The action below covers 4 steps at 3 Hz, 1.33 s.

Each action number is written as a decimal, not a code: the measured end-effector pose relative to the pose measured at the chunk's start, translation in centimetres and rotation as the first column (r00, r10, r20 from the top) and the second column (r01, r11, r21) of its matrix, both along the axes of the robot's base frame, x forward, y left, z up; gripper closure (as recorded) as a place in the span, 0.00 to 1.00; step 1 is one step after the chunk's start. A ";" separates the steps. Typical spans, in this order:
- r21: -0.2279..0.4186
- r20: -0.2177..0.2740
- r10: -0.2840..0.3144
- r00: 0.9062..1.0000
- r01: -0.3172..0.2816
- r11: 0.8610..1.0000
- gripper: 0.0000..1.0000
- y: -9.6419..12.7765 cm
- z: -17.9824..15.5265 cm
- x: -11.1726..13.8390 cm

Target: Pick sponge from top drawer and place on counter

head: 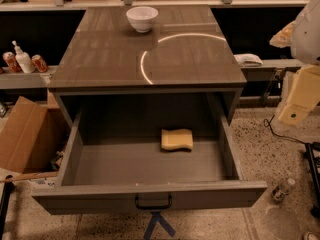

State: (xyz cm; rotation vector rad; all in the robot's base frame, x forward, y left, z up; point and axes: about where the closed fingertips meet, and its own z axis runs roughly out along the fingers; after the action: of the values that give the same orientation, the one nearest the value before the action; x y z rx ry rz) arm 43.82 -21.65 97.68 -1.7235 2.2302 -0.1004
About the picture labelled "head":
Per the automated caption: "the grey low shelf ledge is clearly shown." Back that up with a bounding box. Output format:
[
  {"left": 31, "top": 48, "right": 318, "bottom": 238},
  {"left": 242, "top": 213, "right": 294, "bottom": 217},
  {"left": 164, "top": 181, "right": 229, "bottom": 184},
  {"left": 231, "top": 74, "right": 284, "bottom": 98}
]
[{"left": 0, "top": 66, "right": 57, "bottom": 89}]

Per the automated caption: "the grey cabinet with counter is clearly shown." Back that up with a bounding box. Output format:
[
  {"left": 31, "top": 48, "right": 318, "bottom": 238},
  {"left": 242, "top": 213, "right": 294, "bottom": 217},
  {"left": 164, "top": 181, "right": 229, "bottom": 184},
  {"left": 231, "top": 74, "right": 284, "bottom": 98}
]
[{"left": 49, "top": 5, "right": 246, "bottom": 123}]

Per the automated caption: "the white soap pump bottle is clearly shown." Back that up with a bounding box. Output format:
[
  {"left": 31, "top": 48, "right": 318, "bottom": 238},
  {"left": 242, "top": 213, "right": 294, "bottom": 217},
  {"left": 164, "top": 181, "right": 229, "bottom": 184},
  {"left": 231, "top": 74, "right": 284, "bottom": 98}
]
[{"left": 12, "top": 41, "right": 35, "bottom": 74}]

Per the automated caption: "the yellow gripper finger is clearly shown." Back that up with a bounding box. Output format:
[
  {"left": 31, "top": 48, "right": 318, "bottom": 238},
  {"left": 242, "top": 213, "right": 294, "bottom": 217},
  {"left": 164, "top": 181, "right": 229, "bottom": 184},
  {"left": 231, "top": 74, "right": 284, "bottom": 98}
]
[
  {"left": 269, "top": 21, "right": 294, "bottom": 48},
  {"left": 278, "top": 65, "right": 320, "bottom": 126}
]

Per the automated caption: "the red soda can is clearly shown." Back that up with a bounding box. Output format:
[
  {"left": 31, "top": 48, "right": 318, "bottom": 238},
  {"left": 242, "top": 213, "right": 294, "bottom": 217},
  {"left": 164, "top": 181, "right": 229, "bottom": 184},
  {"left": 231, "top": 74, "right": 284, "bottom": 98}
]
[
  {"left": 31, "top": 54, "right": 49, "bottom": 73},
  {"left": 2, "top": 52, "right": 21, "bottom": 73}
]

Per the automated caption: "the black metal stand right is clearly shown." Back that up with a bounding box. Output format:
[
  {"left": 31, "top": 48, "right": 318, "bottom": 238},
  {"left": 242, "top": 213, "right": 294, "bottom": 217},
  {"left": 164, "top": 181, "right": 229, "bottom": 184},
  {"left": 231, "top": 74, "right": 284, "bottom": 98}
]
[{"left": 305, "top": 143, "right": 320, "bottom": 218}]

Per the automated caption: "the yellow sponge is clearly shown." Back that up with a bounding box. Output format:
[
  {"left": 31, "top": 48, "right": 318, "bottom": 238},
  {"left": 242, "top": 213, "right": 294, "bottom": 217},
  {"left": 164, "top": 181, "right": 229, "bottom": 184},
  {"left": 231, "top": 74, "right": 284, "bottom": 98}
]
[{"left": 161, "top": 129, "right": 193, "bottom": 151}]

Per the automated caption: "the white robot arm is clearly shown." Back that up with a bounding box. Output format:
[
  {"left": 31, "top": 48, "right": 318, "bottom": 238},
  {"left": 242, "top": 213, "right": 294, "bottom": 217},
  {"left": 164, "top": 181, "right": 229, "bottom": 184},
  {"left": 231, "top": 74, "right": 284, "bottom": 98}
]
[{"left": 270, "top": 0, "right": 320, "bottom": 126}]

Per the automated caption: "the brown cardboard box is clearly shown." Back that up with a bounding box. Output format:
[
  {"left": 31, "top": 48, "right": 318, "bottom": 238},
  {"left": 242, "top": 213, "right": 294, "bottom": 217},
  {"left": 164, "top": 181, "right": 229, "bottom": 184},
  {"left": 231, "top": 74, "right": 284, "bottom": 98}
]
[{"left": 0, "top": 96, "right": 69, "bottom": 173}]

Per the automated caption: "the open grey top drawer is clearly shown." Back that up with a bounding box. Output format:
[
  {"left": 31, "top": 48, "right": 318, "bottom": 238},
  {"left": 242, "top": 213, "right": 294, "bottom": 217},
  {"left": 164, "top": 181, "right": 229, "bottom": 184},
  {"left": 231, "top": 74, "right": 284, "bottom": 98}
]
[{"left": 33, "top": 93, "right": 267, "bottom": 214}]

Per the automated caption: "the clear plastic bottle on floor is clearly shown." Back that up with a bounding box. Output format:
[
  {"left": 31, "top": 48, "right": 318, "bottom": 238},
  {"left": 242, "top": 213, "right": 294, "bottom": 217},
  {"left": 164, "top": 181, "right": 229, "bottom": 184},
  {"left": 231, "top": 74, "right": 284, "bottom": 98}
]
[{"left": 271, "top": 178, "right": 296, "bottom": 203}]

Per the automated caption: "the wooden stick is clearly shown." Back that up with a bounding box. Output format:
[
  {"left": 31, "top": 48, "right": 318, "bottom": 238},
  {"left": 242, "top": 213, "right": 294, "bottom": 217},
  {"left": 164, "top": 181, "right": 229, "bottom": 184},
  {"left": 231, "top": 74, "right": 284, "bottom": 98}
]
[{"left": 0, "top": 171, "right": 58, "bottom": 183}]

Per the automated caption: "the black cable on floor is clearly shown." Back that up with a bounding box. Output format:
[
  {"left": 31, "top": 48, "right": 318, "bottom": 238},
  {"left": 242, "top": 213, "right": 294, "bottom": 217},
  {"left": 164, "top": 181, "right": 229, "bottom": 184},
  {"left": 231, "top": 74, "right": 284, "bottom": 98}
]
[{"left": 263, "top": 114, "right": 309, "bottom": 146}]

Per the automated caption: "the red soda can left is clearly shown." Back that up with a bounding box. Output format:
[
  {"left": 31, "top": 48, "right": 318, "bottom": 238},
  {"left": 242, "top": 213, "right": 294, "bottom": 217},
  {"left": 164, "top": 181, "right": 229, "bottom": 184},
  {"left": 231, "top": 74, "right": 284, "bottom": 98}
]
[{"left": 2, "top": 52, "right": 21, "bottom": 73}]

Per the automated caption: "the red soda can right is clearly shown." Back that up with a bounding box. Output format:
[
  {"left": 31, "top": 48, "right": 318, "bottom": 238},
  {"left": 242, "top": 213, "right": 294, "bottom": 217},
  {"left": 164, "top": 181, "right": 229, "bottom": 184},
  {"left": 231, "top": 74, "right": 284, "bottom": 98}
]
[{"left": 31, "top": 54, "right": 49, "bottom": 73}]

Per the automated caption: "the white ceramic bowl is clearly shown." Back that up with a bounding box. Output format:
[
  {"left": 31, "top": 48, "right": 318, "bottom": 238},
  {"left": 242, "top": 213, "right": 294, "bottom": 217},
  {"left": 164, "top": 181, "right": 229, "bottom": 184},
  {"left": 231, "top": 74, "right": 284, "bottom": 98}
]
[{"left": 126, "top": 6, "right": 159, "bottom": 33}]

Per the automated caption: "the black drawer handle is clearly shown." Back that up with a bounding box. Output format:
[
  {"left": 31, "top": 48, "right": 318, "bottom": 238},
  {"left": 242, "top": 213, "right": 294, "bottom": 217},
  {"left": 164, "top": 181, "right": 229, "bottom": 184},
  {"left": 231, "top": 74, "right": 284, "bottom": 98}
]
[{"left": 134, "top": 195, "right": 173, "bottom": 211}]

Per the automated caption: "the folded white cloth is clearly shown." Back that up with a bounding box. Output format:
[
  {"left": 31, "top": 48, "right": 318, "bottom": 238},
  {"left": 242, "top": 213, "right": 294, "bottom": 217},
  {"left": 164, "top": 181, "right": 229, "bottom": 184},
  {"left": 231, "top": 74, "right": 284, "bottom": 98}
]
[{"left": 235, "top": 53, "right": 263, "bottom": 67}]

